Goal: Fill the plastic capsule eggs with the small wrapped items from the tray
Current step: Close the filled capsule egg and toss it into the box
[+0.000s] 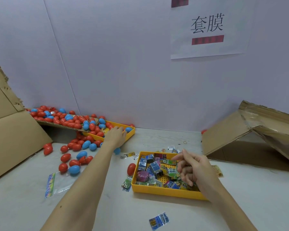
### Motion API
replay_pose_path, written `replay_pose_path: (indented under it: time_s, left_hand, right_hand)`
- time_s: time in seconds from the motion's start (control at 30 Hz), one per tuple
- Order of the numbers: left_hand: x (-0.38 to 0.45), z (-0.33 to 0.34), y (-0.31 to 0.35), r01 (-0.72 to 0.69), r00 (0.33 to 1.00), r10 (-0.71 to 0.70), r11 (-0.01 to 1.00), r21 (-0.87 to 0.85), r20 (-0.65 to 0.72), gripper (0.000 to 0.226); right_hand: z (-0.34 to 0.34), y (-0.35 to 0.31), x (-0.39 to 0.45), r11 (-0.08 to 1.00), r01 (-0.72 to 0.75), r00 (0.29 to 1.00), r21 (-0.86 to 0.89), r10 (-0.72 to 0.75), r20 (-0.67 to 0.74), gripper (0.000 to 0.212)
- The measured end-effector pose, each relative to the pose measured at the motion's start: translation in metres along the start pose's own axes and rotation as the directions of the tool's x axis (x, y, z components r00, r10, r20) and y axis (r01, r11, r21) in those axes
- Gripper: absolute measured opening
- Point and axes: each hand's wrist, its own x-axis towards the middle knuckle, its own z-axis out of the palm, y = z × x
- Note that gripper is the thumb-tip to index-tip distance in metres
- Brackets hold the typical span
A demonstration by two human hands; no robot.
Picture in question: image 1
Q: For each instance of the blue packet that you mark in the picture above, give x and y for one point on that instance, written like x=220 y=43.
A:
x=159 y=220

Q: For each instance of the white paper sign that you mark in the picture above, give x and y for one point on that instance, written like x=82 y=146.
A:
x=212 y=33

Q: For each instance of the torn flattened cardboard box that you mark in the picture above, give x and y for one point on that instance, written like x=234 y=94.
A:
x=224 y=134

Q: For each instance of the yellow plastic tray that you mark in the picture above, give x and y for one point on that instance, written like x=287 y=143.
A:
x=159 y=191

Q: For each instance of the tall brown cardboard box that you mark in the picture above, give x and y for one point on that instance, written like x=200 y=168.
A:
x=9 y=137

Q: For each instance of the brown cardboard sheet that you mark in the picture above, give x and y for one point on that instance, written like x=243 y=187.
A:
x=53 y=123

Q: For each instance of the yellow tray under eggs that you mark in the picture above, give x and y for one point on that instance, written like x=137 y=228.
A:
x=127 y=130

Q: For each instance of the pile of plastic eggs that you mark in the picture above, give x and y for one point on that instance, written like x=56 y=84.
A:
x=72 y=120

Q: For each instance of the clear bag with coloured label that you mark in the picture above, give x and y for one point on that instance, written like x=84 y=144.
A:
x=58 y=182

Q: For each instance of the person's left forearm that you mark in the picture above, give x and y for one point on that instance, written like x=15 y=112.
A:
x=77 y=192

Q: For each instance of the person's right hand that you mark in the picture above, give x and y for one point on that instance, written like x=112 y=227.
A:
x=197 y=170

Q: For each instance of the person's left hand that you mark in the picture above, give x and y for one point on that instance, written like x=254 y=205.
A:
x=114 y=138

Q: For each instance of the yellow label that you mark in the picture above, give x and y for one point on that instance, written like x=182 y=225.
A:
x=217 y=170

